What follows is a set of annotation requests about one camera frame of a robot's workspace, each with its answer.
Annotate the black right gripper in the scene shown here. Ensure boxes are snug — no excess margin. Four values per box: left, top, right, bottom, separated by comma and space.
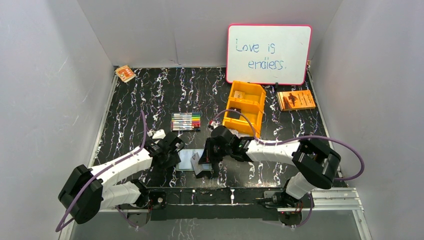
198, 137, 232, 165

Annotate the orange plastic bin tray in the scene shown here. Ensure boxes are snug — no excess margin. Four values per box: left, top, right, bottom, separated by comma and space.
222, 81, 266, 138

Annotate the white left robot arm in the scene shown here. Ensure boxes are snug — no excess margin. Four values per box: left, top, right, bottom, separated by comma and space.
58, 129, 185, 224

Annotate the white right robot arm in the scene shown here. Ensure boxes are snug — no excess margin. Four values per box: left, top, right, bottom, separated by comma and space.
196, 126, 341, 207

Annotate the gold VIP card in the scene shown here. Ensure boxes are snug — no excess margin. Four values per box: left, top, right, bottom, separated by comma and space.
233, 91, 245, 99

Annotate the small orange card pack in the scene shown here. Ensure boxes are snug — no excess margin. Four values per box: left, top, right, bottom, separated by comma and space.
115, 65, 136, 83

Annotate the coloured marker pen set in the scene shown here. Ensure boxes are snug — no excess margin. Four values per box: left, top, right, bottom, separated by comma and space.
171, 112, 202, 132

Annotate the orange booklet with black figure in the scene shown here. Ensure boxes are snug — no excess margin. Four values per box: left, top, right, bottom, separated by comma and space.
277, 89, 317, 111

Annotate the pink framed whiteboard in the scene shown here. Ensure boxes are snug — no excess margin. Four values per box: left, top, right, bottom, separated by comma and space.
226, 24, 313, 85

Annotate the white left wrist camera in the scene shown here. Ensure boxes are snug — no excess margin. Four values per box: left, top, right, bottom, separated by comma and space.
151, 129, 166, 139

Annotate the black mounting base rail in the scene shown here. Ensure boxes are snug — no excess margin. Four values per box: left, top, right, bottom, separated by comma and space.
119, 187, 314, 222

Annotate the aluminium frame rail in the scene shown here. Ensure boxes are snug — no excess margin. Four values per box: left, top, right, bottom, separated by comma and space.
59, 185, 371, 240

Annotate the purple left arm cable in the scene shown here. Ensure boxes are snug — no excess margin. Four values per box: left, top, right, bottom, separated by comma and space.
54, 109, 160, 233

